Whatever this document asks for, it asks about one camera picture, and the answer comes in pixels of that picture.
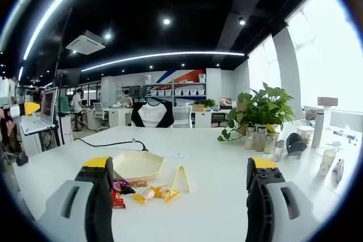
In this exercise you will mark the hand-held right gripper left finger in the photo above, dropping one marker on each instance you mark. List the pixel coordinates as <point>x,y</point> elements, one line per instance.
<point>85,196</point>

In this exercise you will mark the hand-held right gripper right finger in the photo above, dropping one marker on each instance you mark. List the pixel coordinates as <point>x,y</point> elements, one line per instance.
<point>272,205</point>

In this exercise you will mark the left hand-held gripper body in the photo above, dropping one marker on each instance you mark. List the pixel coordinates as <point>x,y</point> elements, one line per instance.
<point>6,91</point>

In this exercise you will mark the red food packet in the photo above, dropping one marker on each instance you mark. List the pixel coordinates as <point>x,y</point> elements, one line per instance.
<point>118,201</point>

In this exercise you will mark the purple food packet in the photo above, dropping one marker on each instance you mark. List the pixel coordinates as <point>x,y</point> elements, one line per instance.
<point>123,186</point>

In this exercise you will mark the small orange food packet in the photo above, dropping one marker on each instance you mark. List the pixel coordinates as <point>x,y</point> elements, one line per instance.
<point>139,184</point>

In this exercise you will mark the yellow food packet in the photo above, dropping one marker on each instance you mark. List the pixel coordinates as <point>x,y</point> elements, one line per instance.
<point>168,193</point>
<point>144,194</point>

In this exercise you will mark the cream hexagonal container tray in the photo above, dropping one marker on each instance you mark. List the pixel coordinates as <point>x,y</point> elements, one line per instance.
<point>136,165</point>

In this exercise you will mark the yellow food tongs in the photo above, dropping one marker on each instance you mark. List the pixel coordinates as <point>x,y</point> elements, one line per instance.
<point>179,179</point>

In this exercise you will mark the open silver laptop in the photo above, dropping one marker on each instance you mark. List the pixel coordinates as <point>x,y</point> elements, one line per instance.
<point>46,108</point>

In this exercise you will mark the black hanging monitor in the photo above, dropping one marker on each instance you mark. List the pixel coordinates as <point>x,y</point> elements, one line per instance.
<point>69,77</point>

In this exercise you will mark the glass spice jar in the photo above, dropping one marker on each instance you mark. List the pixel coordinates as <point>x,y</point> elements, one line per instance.
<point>269,145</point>
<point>278,151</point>
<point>260,141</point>
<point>249,140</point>

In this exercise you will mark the black headphones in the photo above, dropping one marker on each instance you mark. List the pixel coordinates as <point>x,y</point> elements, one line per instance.
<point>295,147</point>

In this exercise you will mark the printed paper cup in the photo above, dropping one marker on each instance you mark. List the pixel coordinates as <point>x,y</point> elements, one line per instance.
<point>326,164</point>

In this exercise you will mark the white office chair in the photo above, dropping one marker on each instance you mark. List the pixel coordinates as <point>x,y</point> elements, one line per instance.
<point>182,116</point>
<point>100,113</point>

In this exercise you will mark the white handheld controller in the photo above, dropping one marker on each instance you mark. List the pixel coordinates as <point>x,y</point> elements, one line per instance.
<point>339,169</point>

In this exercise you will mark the white lidded bowl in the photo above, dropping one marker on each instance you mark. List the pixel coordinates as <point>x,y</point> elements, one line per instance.
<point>304,134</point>

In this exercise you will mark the ceiling air conditioner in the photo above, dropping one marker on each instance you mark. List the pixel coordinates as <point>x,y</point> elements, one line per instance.
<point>85,43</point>

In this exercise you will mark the white thermos bottle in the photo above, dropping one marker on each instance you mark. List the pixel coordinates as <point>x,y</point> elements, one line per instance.
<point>318,128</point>

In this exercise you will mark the green potted plant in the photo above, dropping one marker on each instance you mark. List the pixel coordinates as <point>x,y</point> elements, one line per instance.
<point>263,108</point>

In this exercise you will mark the chair with black-white shirt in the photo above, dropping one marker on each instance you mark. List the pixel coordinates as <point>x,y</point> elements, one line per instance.
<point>152,116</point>

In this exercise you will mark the small open laptop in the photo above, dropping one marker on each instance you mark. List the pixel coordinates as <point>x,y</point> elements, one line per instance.
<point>225,103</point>

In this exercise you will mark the small green plant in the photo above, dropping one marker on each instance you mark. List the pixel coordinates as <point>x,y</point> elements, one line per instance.
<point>208,103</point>

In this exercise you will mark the shelf with white boxes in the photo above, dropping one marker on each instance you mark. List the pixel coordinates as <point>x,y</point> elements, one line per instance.
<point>175,91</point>

